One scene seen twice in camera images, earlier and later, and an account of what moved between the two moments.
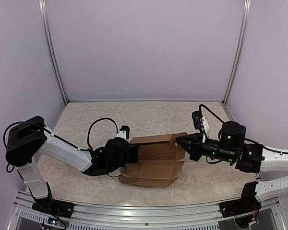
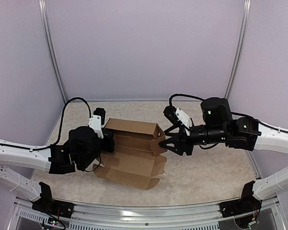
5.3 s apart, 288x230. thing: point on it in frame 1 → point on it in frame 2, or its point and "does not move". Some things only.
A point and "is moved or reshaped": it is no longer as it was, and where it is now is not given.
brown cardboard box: x=160 y=163 is moved or reshaped
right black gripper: x=194 y=149 → x=179 y=143
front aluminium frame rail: x=198 y=216 does not move
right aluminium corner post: x=239 y=51 does not move
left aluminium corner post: x=50 y=39 does not move
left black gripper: x=134 y=149 → x=109 y=134
